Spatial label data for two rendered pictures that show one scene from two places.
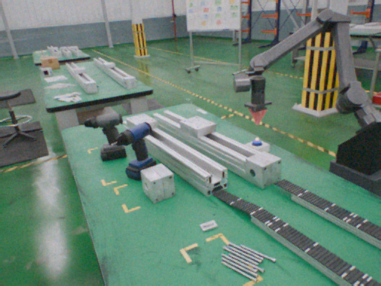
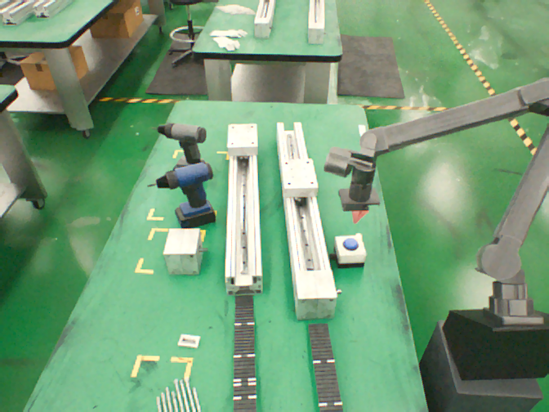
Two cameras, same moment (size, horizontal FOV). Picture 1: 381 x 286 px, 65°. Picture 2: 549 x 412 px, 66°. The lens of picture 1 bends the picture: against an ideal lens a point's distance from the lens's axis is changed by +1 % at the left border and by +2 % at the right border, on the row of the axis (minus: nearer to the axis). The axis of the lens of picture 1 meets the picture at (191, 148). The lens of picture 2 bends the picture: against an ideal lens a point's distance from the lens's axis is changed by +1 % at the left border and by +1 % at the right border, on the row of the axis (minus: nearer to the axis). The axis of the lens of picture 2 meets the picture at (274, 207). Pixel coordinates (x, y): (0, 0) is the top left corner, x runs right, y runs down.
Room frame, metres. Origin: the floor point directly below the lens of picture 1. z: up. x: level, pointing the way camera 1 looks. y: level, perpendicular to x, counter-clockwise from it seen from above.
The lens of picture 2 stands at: (0.35, -0.50, 1.76)
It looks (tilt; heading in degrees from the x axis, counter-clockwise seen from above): 42 degrees down; 28
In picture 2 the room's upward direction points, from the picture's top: straight up
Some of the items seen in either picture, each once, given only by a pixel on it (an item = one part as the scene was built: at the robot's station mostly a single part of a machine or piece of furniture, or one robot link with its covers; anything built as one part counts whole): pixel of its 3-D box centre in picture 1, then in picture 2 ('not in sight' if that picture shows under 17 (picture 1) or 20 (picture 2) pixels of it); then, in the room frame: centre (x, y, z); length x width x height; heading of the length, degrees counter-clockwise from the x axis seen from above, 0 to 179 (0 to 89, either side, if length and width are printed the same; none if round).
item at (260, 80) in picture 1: (257, 83); (361, 171); (1.21, -0.29, 1.11); 0.07 x 0.06 x 0.07; 91
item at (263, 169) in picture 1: (265, 168); (319, 294); (1.01, -0.28, 0.83); 0.12 x 0.09 x 0.10; 121
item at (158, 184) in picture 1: (161, 182); (188, 251); (0.97, 0.13, 0.83); 0.11 x 0.10 x 0.10; 119
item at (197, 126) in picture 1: (197, 128); (298, 181); (1.39, -0.04, 0.87); 0.16 x 0.11 x 0.07; 31
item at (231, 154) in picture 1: (198, 137); (297, 191); (1.39, -0.04, 0.82); 0.80 x 0.10 x 0.09; 31
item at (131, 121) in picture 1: (141, 125); (243, 142); (1.50, 0.25, 0.87); 0.16 x 0.11 x 0.07; 31
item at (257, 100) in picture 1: (257, 98); (360, 190); (1.21, -0.30, 1.05); 0.10 x 0.07 x 0.07; 121
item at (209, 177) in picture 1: (165, 148); (243, 193); (1.29, 0.12, 0.82); 0.80 x 0.10 x 0.09; 31
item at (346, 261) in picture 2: (255, 150); (346, 251); (1.21, -0.29, 0.81); 0.10 x 0.08 x 0.06; 121
